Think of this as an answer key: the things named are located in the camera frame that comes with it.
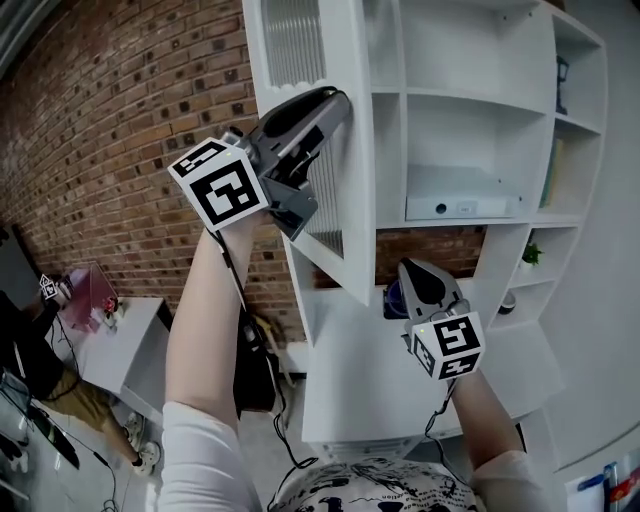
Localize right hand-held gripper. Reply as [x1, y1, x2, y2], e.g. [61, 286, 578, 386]
[397, 257, 488, 382]

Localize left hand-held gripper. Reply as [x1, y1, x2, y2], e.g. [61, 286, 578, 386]
[167, 85, 351, 242]

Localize white cabinet door fluted glass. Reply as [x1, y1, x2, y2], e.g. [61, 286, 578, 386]
[241, 0, 375, 307]

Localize person's right forearm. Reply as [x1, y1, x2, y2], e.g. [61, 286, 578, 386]
[448, 368, 525, 474]

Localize person's left forearm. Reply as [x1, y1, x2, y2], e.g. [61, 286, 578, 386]
[163, 212, 275, 419]

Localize white open shelf cabinet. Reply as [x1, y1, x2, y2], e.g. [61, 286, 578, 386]
[287, 0, 609, 451]

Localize blue purple object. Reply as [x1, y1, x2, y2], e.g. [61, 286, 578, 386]
[382, 279, 415, 320]

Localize small green potted plant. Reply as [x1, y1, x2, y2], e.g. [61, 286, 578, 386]
[519, 242, 545, 272]

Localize white flat box device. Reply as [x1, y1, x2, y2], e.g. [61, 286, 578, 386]
[405, 193, 522, 222]

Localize wooden broom sticks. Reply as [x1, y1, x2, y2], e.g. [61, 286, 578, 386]
[253, 313, 297, 387]

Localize pink transparent box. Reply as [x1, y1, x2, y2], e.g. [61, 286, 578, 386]
[58, 263, 120, 335]

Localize white side table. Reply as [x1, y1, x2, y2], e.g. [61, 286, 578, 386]
[46, 296, 172, 426]

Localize black bag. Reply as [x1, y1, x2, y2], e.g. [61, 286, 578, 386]
[233, 319, 279, 419]

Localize colourful packets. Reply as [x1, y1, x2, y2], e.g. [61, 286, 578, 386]
[564, 459, 640, 512]

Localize person's white printed shirt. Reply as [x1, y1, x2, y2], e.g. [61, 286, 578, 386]
[158, 399, 569, 512]

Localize black lantern ornament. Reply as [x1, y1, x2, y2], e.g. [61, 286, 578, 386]
[555, 54, 572, 116]

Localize right hand-held gripper black cable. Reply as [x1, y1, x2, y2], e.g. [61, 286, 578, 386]
[423, 377, 464, 481]

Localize hand-held gripper black cable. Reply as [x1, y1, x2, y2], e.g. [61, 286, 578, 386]
[423, 377, 464, 481]
[215, 230, 321, 506]

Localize left hand-held gripper black cable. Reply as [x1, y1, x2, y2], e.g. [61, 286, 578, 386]
[215, 230, 321, 506]

